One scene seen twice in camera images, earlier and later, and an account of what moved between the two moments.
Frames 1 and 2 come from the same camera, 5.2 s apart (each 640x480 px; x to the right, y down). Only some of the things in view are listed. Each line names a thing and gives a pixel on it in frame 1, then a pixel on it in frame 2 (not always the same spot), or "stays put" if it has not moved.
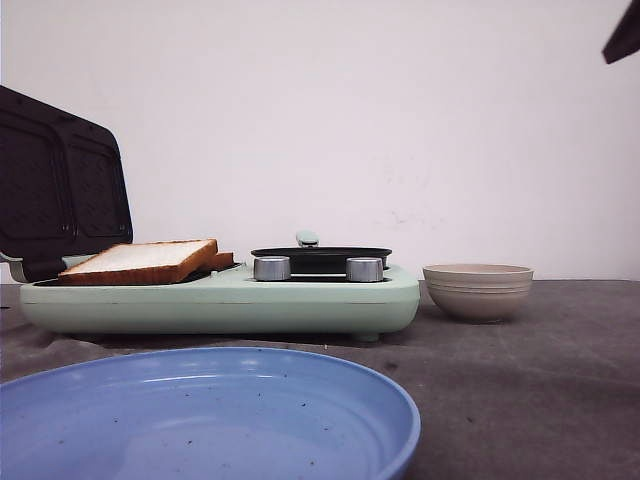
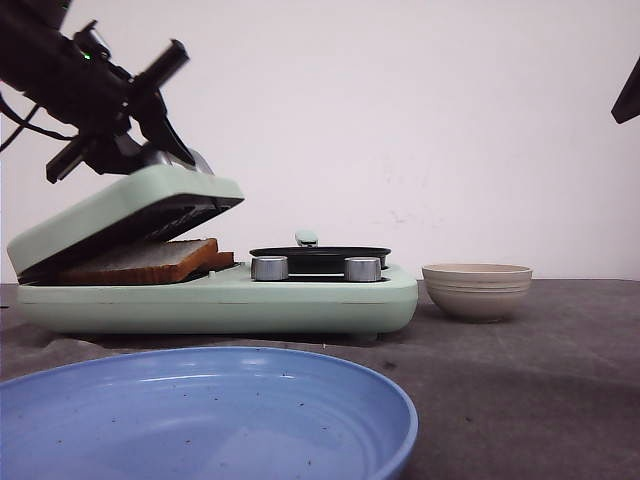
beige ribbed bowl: (477, 293) stays put
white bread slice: (159, 262) stays put
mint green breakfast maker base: (361, 304) stays put
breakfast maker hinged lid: (63, 190) -> (141, 206)
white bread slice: (223, 260) stays put
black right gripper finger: (626, 39) -> (628, 104)
